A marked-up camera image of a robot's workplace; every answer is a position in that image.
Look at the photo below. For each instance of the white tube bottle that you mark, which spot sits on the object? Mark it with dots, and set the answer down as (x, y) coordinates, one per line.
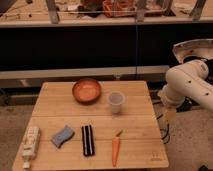
(30, 146)

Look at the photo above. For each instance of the wooden folding table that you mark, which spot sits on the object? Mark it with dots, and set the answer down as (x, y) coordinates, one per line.
(119, 131)

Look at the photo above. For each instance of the white dome shell device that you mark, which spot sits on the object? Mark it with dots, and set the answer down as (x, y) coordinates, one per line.
(201, 48)

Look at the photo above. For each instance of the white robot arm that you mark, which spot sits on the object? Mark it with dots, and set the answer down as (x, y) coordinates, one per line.
(186, 80)

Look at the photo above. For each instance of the orange carrot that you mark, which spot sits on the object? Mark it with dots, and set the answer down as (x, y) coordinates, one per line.
(115, 148)

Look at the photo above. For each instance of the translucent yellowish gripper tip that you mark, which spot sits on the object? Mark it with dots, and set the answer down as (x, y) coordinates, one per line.
(169, 114)

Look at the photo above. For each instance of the orange bowl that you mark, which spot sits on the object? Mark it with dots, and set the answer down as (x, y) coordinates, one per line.
(86, 90)

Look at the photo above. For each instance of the blue sponge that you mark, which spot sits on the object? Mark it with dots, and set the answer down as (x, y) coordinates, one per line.
(62, 136)

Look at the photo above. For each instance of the clear plastic cup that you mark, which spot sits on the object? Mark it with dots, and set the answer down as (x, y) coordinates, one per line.
(115, 100)

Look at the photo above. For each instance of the orange crate on shelf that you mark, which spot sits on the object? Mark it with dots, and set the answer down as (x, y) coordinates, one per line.
(118, 8)

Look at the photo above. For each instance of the black striped eraser block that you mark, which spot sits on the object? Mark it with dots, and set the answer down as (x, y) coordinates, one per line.
(88, 141)

